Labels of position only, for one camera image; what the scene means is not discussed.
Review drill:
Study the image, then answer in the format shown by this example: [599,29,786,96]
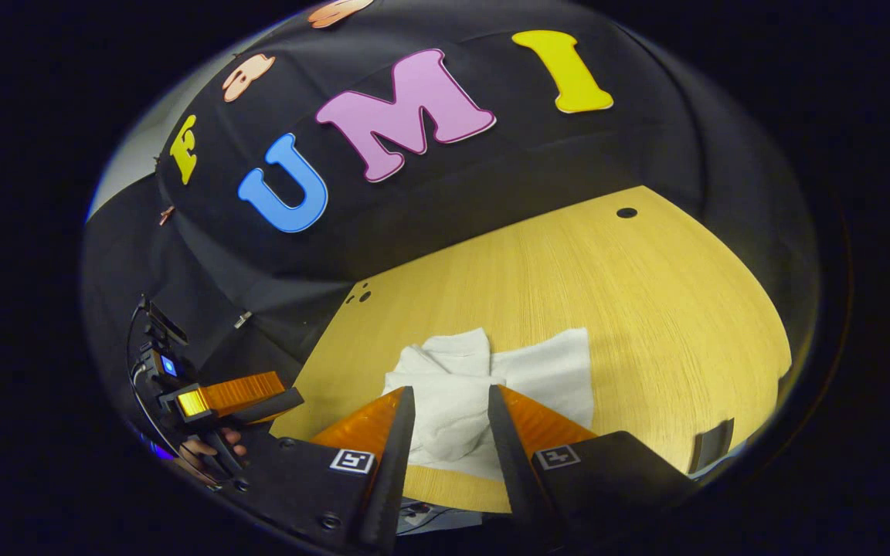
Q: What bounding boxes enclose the bundle of floor cables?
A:
[401,502,450,534]

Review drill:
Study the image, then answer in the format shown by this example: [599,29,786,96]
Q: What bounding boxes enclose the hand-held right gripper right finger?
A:
[487,384,699,545]

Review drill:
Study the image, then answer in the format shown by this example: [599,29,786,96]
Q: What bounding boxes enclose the white jeans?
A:
[382,327,596,483]

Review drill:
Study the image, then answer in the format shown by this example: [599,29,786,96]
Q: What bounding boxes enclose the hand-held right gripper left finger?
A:
[216,385,418,554]

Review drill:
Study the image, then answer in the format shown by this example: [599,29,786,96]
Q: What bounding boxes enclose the black backdrop cloth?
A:
[82,0,820,464]

